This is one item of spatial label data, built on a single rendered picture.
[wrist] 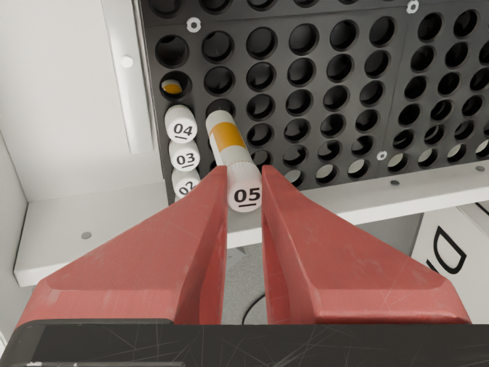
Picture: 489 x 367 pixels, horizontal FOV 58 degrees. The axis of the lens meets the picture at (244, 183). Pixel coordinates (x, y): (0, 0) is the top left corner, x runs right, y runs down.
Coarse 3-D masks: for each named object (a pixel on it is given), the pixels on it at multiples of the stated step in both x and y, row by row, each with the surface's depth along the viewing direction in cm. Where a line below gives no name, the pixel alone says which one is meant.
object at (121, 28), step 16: (112, 0) 20; (128, 0) 20; (112, 16) 21; (128, 16) 21; (112, 32) 21; (128, 32) 21; (112, 48) 21; (128, 48) 22; (128, 64) 22; (128, 80) 22; (128, 96) 23; (144, 96) 23; (128, 112) 24; (144, 112) 24; (128, 128) 24; (144, 128) 24; (128, 144) 25; (144, 144) 25
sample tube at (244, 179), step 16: (224, 112) 16; (208, 128) 16; (224, 128) 15; (224, 144) 14; (240, 144) 14; (224, 160) 13; (240, 160) 13; (240, 176) 12; (256, 176) 13; (240, 192) 12; (256, 192) 13; (240, 208) 13; (256, 208) 13
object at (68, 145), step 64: (0, 0) 20; (64, 0) 21; (0, 64) 22; (64, 64) 22; (0, 128) 23; (64, 128) 24; (64, 192) 27; (128, 192) 27; (320, 192) 27; (384, 192) 27; (448, 192) 27; (64, 256) 23
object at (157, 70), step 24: (144, 0) 16; (144, 24) 16; (168, 24) 16; (192, 48) 17; (168, 72) 17; (192, 72) 18; (168, 96) 18; (192, 96) 18; (168, 144) 19; (168, 168) 20; (168, 192) 21
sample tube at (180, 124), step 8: (168, 80) 21; (176, 80) 21; (168, 88) 20; (176, 88) 20; (168, 112) 20; (176, 112) 18; (184, 112) 18; (168, 120) 18; (176, 120) 17; (184, 120) 17; (192, 120) 18; (168, 128) 18; (176, 128) 18; (184, 128) 18; (192, 128) 18; (176, 136) 18; (184, 136) 18; (192, 136) 18
